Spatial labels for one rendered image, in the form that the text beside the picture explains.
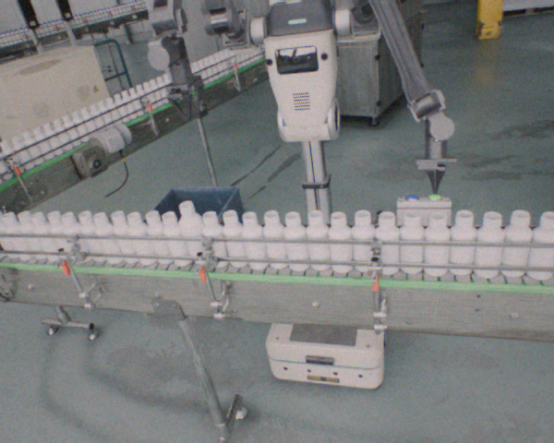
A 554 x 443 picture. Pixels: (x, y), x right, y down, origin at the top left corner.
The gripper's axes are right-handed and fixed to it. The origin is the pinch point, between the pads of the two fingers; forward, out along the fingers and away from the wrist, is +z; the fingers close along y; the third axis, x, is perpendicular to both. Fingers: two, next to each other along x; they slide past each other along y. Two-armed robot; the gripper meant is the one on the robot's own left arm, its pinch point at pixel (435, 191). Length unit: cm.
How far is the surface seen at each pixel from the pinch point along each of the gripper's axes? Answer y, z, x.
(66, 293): -117, 31, -14
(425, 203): -2.6, 2.5, -4.1
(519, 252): 17.9, 11.6, -17.5
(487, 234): 10.8, 7.1, -19.0
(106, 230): -93, 7, -19
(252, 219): -46, 4, -19
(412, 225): -6.0, 5.1, -18.7
